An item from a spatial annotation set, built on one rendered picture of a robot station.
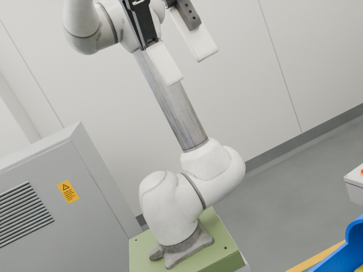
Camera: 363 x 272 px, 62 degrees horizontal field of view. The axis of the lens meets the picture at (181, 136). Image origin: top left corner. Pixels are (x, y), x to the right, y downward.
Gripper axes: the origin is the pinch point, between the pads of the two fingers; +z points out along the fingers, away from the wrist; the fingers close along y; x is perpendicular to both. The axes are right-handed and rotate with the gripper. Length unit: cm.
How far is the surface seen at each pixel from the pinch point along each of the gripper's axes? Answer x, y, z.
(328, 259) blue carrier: -15, 19, 54
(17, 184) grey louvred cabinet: 60, 161, -3
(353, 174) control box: -47, 36, 53
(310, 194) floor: -125, 186, 137
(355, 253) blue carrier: -22, 20, 58
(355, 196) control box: -44, 37, 59
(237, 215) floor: -68, 221, 126
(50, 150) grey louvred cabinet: 33, 153, -9
